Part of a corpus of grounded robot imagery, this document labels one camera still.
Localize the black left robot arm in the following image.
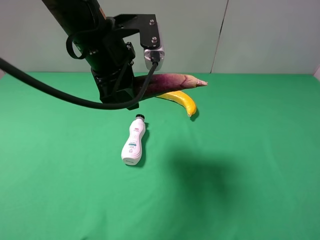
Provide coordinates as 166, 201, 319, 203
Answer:
43, 0, 136, 104

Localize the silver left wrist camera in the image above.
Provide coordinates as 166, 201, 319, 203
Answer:
143, 21, 165, 71

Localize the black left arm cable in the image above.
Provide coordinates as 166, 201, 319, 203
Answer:
0, 51, 161, 110

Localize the yellow banana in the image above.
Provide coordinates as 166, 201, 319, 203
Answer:
157, 90, 197, 117

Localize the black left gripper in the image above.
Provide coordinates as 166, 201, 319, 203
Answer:
83, 34, 139, 110

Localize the purple eggplant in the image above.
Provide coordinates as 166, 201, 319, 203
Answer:
142, 73, 208, 100

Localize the white plastic bottle black cap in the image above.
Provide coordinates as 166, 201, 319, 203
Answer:
121, 114, 146, 166

